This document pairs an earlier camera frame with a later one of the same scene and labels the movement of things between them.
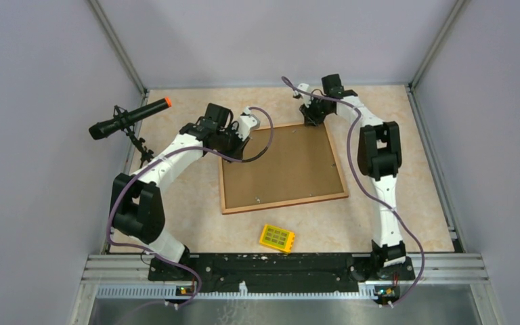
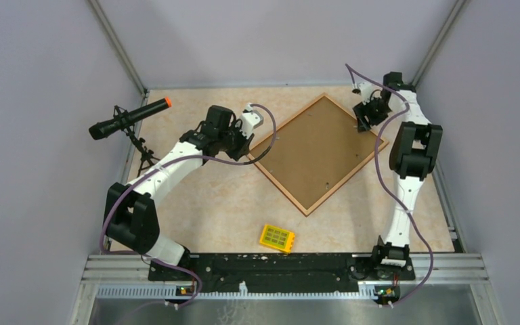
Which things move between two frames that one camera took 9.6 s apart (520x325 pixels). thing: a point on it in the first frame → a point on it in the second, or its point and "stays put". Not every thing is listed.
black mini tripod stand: [145, 153] stays put
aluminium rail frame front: [461, 269] stays put
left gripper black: [237, 152] stays put
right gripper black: [310, 119] → [361, 111]
